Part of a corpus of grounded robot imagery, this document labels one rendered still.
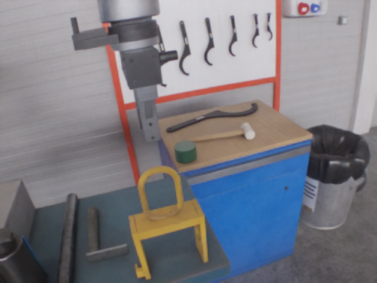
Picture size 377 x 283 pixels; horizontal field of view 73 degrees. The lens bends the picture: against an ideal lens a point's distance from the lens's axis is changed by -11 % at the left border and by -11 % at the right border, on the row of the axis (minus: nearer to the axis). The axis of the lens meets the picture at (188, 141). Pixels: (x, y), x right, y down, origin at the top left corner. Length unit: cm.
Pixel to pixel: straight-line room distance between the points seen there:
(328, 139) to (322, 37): 114
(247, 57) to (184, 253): 201
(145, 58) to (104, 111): 197
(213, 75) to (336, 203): 138
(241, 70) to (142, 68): 214
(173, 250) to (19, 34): 191
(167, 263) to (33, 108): 189
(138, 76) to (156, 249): 49
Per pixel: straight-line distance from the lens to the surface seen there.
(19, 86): 237
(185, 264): 72
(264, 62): 261
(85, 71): 226
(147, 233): 59
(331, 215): 223
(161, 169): 53
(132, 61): 39
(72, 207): 92
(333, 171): 192
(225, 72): 245
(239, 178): 141
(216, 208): 146
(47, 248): 88
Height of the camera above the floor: 163
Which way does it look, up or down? 28 degrees down
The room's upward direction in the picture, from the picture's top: 6 degrees counter-clockwise
